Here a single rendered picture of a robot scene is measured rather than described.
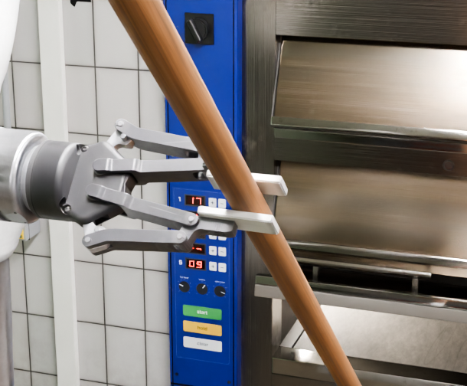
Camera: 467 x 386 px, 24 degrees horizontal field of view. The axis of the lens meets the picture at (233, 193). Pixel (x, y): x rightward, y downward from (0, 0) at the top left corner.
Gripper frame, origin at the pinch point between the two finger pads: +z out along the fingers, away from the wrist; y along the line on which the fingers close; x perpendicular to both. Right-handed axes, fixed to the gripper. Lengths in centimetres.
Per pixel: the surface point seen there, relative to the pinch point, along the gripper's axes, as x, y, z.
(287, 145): -112, -58, -29
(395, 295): -117, -30, -3
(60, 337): -144, -19, -82
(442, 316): -118, -28, 6
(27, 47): -102, -71, -88
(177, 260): -128, -35, -53
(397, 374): -144, -22, -4
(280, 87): -104, -67, -31
